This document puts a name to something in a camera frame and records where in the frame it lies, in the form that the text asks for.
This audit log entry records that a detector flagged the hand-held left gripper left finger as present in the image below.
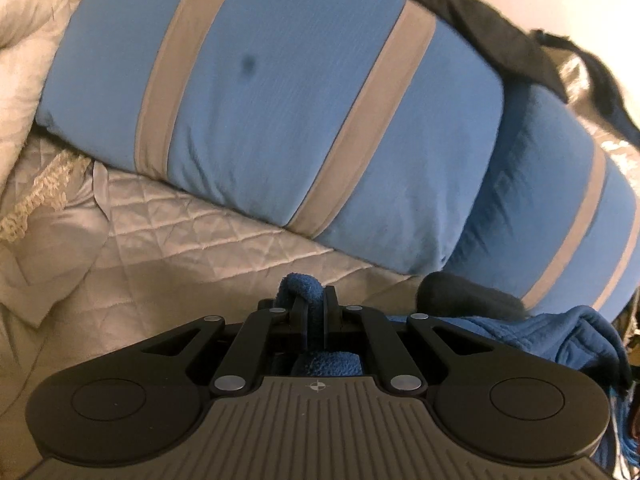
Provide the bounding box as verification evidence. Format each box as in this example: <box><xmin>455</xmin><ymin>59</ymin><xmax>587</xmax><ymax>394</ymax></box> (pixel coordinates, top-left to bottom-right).
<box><xmin>134</xmin><ymin>285</ymin><xmax>309</xmax><ymax>396</ymax></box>

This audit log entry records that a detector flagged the white puffy comforter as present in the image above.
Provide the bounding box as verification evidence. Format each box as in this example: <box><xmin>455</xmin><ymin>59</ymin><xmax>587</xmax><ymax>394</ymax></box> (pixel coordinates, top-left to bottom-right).
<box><xmin>0</xmin><ymin>0</ymin><xmax>92</xmax><ymax>186</ymax></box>

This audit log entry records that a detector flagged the cream lace-trimmed cloth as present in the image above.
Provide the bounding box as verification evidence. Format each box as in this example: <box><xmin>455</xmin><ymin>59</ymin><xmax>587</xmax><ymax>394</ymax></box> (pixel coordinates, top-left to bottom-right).
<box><xmin>0</xmin><ymin>152</ymin><xmax>95</xmax><ymax>245</ymax></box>

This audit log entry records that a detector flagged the black cloth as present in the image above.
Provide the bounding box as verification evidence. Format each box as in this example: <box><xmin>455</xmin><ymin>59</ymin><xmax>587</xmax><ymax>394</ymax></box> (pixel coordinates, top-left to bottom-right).
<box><xmin>350</xmin><ymin>0</ymin><xmax>640</xmax><ymax>147</ymax></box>

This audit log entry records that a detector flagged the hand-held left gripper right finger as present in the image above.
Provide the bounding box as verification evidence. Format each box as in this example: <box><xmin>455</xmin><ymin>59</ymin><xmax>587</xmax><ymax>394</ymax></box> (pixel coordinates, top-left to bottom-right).
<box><xmin>322</xmin><ymin>285</ymin><xmax>497</xmax><ymax>394</ymax></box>

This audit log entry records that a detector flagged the coiled blue cable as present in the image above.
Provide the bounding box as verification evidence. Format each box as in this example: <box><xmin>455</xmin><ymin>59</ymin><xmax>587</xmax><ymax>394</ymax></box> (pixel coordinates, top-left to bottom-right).
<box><xmin>607</xmin><ymin>385</ymin><xmax>639</xmax><ymax>479</ymax></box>

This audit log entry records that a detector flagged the shiny grey patterned cloth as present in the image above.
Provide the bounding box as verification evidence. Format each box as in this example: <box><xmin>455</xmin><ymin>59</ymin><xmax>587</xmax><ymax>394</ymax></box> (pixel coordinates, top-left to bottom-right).
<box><xmin>559</xmin><ymin>54</ymin><xmax>640</xmax><ymax>173</ymax></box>

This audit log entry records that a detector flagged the blue grey-striped pillow with stain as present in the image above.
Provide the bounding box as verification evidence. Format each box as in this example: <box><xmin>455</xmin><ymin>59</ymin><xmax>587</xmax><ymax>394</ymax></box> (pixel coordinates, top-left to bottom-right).
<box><xmin>35</xmin><ymin>0</ymin><xmax>506</xmax><ymax>277</ymax></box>

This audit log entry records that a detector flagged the quilted beige bedspread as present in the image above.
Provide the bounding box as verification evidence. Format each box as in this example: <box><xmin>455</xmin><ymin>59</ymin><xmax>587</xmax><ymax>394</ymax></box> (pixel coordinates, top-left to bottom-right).
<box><xmin>0</xmin><ymin>135</ymin><xmax>426</xmax><ymax>417</ymax></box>

